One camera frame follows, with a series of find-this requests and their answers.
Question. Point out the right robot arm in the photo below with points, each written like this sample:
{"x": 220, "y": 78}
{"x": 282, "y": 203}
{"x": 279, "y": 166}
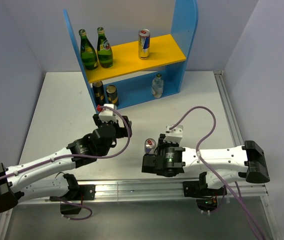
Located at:
{"x": 213, "y": 167}

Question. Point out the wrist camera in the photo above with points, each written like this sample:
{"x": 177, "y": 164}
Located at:
{"x": 174, "y": 135}
{"x": 105, "y": 114}

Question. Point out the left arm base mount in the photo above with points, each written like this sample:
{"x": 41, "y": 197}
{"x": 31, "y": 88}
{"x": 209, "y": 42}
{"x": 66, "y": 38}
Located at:
{"x": 73, "y": 206}

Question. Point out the aluminium front rail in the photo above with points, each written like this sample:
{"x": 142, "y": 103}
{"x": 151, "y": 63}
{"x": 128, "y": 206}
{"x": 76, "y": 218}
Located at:
{"x": 109, "y": 191}

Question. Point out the aluminium rail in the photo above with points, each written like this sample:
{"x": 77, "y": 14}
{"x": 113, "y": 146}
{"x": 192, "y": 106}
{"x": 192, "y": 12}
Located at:
{"x": 109, "y": 191}
{"x": 234, "y": 130}

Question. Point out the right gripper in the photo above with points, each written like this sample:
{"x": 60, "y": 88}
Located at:
{"x": 161, "y": 143}

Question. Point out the green bottle red label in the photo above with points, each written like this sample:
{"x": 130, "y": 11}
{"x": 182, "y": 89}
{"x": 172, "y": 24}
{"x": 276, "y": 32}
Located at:
{"x": 104, "y": 49}

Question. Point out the green bottle yellow label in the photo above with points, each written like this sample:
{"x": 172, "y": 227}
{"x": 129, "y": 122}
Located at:
{"x": 87, "y": 52}

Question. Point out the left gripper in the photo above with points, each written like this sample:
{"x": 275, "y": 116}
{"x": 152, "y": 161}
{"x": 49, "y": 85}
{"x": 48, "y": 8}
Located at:
{"x": 121, "y": 131}

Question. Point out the Red Bull can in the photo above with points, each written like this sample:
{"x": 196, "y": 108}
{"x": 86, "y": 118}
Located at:
{"x": 144, "y": 43}
{"x": 149, "y": 145}

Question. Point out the blue and yellow shelf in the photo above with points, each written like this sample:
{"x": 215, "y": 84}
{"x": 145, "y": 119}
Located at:
{"x": 133, "y": 76}

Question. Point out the black gold can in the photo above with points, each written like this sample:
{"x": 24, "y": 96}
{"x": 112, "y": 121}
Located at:
{"x": 99, "y": 93}
{"x": 112, "y": 95}

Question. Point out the aluminium right rail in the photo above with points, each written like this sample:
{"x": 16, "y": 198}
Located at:
{"x": 234, "y": 130}

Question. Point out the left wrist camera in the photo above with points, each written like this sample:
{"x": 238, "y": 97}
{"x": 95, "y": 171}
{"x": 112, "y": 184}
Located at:
{"x": 105, "y": 114}

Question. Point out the clear glass bottle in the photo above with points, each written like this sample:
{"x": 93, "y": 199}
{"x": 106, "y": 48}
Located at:
{"x": 157, "y": 86}

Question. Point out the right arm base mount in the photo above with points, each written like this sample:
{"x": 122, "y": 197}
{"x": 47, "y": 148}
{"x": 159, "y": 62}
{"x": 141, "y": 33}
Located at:
{"x": 206, "y": 198}

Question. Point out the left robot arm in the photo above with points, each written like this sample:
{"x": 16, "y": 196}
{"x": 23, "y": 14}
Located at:
{"x": 29, "y": 181}

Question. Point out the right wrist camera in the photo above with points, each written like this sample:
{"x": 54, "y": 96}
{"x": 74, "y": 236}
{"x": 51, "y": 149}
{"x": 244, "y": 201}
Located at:
{"x": 174, "y": 135}

